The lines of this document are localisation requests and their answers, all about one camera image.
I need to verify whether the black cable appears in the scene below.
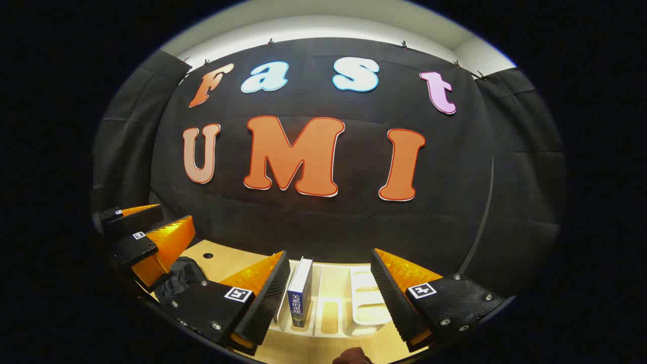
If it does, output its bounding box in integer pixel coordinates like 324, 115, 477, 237
456, 156, 496, 277

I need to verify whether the black schoolbag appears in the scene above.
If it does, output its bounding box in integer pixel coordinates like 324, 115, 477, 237
153, 256, 209, 300

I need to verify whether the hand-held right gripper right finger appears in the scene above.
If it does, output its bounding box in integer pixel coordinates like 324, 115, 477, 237
371, 248, 507, 353

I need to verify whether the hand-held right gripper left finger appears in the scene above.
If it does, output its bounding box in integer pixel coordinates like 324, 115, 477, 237
161, 250, 292, 355

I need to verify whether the white plastic bookshelf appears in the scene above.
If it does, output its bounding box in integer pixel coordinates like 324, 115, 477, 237
273, 258, 396, 338

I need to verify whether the dark blue spine book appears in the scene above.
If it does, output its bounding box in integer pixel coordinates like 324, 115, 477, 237
287, 256, 314, 329

